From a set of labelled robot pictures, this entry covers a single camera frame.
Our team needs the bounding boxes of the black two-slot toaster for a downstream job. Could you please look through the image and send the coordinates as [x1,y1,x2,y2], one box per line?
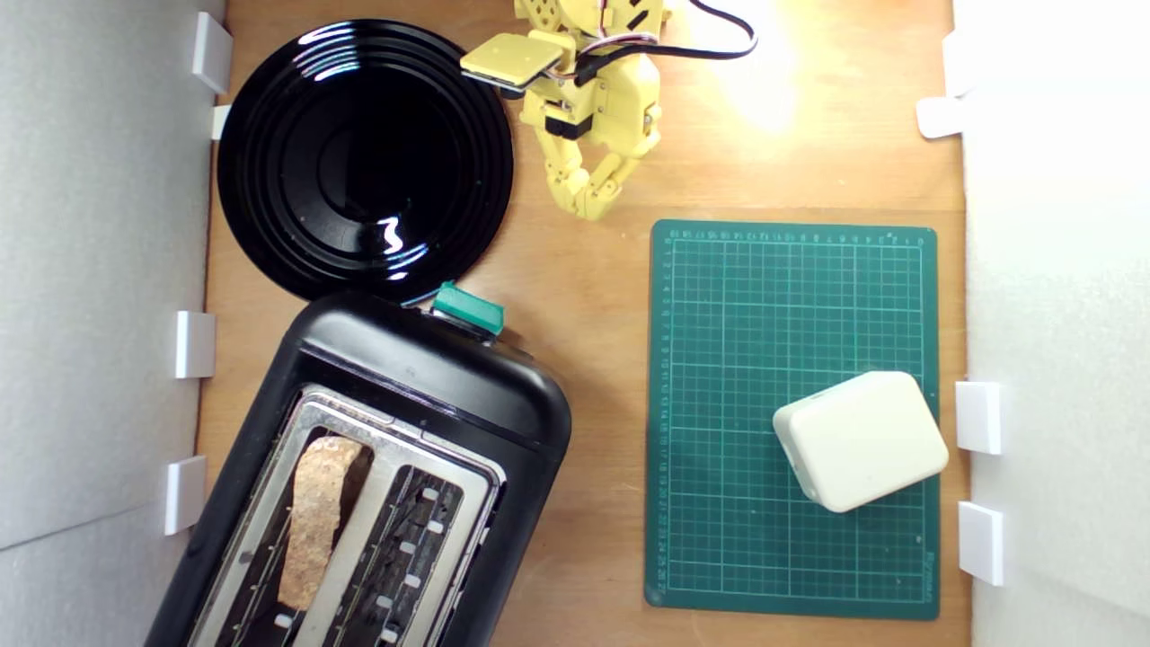
[144,289,573,647]

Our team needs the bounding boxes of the green cutting mat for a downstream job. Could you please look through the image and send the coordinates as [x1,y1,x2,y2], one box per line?
[644,220,941,621]

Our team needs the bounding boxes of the white rounded block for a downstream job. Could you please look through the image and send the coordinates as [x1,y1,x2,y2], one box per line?
[773,370,951,514]

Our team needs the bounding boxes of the black round plate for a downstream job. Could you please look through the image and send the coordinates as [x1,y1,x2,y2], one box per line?
[217,19,515,303]

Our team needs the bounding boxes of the brown bread slice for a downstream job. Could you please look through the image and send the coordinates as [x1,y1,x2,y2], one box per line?
[277,435,365,612]

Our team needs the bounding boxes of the yellow wrist camera mount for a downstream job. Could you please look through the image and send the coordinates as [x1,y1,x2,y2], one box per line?
[460,32,578,98]

